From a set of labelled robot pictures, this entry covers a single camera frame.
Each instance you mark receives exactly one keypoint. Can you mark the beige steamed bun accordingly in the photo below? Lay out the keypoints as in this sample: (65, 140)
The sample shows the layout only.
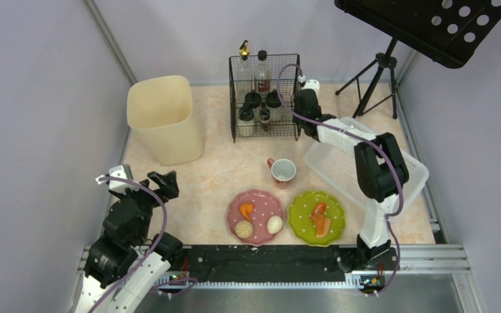
(243, 229)

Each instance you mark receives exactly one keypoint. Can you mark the orange salmon slice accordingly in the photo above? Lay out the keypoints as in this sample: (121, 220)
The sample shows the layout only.
(321, 222)

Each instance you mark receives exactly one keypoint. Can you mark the pink floral mug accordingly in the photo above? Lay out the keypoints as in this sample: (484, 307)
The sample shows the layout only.
(283, 171)

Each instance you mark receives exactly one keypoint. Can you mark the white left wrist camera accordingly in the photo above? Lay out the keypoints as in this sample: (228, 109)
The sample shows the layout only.
(119, 179)

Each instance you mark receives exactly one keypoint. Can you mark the white perforated plastic basket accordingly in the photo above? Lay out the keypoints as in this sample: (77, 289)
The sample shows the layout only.
(338, 169)

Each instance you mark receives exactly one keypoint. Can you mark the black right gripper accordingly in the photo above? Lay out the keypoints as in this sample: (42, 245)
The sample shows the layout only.
(304, 100)

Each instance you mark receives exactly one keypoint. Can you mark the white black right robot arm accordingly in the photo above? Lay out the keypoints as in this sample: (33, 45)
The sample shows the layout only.
(380, 168)

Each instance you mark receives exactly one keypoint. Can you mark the glass jar black lid front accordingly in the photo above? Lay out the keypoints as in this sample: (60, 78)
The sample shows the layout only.
(274, 105)

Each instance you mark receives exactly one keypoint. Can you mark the glass jar black lid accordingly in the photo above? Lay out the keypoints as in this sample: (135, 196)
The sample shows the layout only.
(274, 105)
(252, 100)

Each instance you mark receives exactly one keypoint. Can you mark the pink polka dot plate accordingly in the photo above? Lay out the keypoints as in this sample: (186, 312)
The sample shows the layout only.
(265, 204)

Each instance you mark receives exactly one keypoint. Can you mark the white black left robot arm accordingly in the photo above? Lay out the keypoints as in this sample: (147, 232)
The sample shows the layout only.
(116, 277)

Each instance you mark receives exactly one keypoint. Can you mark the green polka dot plate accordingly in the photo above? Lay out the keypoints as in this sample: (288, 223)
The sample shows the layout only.
(299, 213)

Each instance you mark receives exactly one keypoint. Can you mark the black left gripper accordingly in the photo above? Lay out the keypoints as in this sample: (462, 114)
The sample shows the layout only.
(154, 190)

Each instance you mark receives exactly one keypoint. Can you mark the sauce bottle red label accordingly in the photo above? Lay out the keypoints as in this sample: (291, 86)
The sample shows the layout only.
(262, 75)

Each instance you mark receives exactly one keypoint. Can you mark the clear bottle gold spout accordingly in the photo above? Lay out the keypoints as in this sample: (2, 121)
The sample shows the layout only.
(243, 82)

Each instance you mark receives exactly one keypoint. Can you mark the black music stand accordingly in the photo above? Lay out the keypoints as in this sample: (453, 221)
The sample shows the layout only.
(448, 32)

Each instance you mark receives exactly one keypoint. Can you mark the white egg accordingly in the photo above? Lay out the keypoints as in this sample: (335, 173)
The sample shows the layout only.
(274, 224)

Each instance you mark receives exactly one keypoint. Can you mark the small black pepper grinder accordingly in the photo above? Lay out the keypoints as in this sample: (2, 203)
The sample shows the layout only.
(265, 118)

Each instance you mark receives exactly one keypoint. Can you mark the black wire rack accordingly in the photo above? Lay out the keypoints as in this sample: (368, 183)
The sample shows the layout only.
(284, 79)

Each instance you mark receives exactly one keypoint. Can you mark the beige plastic waste bin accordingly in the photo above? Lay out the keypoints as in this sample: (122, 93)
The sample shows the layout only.
(161, 113)

